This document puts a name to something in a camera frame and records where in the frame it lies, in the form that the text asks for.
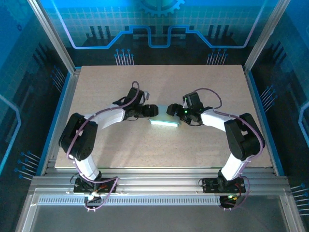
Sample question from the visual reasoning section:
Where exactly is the white cloth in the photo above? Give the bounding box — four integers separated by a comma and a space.
146, 104, 182, 128

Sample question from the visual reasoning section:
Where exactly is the wide aluminium base beam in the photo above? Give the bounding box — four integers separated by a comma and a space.
28, 167, 292, 197

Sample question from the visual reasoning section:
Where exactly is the grey metal platform sheet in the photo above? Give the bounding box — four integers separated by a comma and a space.
14, 188, 305, 232

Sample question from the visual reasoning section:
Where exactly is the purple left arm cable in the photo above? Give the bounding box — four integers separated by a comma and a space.
65, 81, 142, 213

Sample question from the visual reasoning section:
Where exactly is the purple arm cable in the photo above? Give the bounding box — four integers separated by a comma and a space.
193, 87, 264, 212
65, 81, 142, 213

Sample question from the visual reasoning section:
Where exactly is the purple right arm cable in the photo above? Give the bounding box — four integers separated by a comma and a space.
193, 87, 264, 212

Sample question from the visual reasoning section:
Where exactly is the aluminium frame rail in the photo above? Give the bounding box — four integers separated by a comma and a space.
40, 67, 82, 175
243, 67, 284, 176

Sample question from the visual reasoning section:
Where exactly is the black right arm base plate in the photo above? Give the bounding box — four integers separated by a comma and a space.
201, 177, 247, 194

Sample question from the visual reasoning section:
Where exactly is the slotted grey cable duct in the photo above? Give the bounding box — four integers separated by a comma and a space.
38, 196, 224, 206

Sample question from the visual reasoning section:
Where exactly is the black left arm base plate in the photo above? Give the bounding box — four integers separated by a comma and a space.
73, 177, 118, 194

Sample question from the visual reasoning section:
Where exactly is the aluminium frame post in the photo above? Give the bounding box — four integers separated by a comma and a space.
243, 0, 292, 71
27, 0, 77, 73

